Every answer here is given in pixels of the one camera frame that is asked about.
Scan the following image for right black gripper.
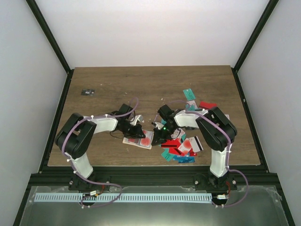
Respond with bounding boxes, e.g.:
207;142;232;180
152;123;178;146

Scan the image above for white card red circle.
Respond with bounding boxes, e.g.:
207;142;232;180
140;137;151;148

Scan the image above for beige card holder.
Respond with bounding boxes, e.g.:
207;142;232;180
122;129;154;150

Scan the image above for red card black stripe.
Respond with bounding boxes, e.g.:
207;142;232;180
160;139;181;149

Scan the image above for red VIP card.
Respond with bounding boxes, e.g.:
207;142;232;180
128;138;140;145

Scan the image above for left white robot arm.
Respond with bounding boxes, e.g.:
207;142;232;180
55;113;145;190

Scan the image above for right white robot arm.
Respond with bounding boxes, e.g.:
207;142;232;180
151;105;238;190

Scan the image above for teal VIP card front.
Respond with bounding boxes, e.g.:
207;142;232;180
161;149;174;161

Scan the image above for white VIP card blossoms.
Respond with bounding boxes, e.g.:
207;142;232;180
171;128;186;139

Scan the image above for blue card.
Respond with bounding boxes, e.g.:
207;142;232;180
173;155;195;163

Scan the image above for white striped card in pile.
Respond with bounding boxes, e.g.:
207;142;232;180
189;136;204;153

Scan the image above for far teal card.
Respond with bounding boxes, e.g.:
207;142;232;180
183;89;196;101

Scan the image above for far red card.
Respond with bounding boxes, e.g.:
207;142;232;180
199;101;217;109

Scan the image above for small black card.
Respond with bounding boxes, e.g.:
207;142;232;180
81;89;95;96

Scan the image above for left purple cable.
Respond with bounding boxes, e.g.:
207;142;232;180
61;97;139;189

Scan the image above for purple cable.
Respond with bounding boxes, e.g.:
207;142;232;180
152;99;249;208
61;97;139;189

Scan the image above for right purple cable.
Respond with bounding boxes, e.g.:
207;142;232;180
152;99;249;208

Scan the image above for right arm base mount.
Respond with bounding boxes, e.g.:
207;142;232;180
193;172;237;192

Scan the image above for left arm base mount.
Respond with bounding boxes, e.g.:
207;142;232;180
68;173;111;191

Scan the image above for light blue slotted cable duct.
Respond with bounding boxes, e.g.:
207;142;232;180
34;193;212;203

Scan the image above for black frame rail front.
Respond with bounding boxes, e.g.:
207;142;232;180
28;165;280;187

